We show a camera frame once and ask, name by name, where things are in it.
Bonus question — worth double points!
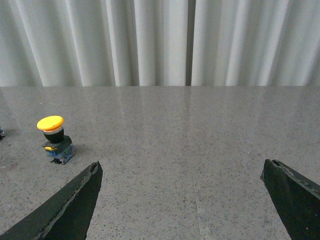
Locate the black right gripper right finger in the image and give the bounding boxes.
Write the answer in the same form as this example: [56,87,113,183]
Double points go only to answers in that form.
[260,159,320,240]

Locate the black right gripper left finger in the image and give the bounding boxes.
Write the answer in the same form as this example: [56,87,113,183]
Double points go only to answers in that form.
[0,161,103,240]

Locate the yellow mushroom push button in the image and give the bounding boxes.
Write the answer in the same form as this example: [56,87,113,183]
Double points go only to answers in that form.
[36,115,75,165]

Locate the small dark object at edge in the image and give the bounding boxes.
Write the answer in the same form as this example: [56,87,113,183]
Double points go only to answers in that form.
[0,126,6,140]

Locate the white pleated curtain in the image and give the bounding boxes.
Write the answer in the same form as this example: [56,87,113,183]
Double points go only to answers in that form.
[0,0,320,87]

